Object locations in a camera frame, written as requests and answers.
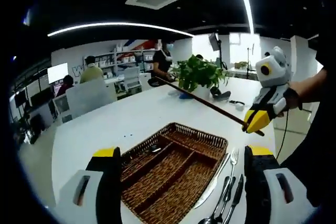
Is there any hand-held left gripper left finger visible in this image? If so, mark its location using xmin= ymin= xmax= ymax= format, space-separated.
xmin=54 ymin=146 xmax=123 ymax=224

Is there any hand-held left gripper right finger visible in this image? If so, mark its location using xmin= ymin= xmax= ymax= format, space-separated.
xmin=244 ymin=144 xmax=317 ymax=224

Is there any silver knife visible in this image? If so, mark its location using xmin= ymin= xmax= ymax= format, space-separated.
xmin=223 ymin=173 xmax=245 ymax=224
xmin=193 ymin=153 xmax=232 ymax=210

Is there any silver fork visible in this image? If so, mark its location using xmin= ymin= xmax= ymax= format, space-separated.
xmin=219 ymin=147 xmax=240 ymax=221

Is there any thin brown stick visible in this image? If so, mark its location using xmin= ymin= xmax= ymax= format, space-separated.
xmin=154 ymin=76 xmax=265 ymax=137

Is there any silver spoon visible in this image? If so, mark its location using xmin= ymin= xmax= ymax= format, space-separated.
xmin=198 ymin=176 xmax=229 ymax=224
xmin=122 ymin=145 xmax=163 ymax=168

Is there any brown wicker utensil storage tray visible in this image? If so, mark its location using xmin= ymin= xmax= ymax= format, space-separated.
xmin=119 ymin=122 xmax=228 ymax=224

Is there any white storage shelf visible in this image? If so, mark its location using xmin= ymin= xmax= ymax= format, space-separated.
xmin=83 ymin=42 xmax=161 ymax=78

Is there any person's right hand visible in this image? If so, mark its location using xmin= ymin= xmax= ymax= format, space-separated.
xmin=278 ymin=81 xmax=304 ymax=119

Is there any small white charger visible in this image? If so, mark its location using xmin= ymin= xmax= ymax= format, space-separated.
xmin=228 ymin=100 xmax=246 ymax=111

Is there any thin black light stand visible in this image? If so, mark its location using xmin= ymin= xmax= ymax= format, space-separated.
xmin=245 ymin=42 xmax=257 ymax=79

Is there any black curved object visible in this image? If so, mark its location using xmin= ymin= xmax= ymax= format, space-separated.
xmin=209 ymin=86 xmax=232 ymax=100

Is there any person's black clothing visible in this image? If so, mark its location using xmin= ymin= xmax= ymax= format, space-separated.
xmin=279 ymin=34 xmax=336 ymax=208

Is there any green potted plant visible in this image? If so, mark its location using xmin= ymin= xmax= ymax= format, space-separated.
xmin=170 ymin=55 xmax=229 ymax=99

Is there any black tripod with monitor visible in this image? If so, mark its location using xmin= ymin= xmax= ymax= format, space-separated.
xmin=208 ymin=32 xmax=228 ymax=70

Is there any white ceiling light strip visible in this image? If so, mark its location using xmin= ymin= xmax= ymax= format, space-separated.
xmin=47 ymin=22 xmax=194 ymax=38
xmin=232 ymin=0 xmax=255 ymax=35

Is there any frosted desk partition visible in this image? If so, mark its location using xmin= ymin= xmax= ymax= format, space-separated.
xmin=65 ymin=78 xmax=118 ymax=116

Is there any grey white chair back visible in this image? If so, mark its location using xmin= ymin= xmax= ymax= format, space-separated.
xmin=52 ymin=94 xmax=73 ymax=124

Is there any black office chair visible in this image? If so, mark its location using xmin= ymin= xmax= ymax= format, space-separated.
xmin=148 ymin=78 xmax=165 ymax=88

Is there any white mesh office chair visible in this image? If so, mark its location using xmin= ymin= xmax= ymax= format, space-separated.
xmin=122 ymin=66 xmax=142 ymax=93

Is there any black computer monitor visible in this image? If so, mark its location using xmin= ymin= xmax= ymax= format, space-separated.
xmin=30 ymin=87 xmax=55 ymax=108

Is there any white monitor screen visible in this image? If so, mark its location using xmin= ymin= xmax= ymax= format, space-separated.
xmin=47 ymin=62 xmax=69 ymax=85

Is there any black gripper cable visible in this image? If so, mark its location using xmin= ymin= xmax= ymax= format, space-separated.
xmin=275 ymin=110 xmax=289 ymax=161

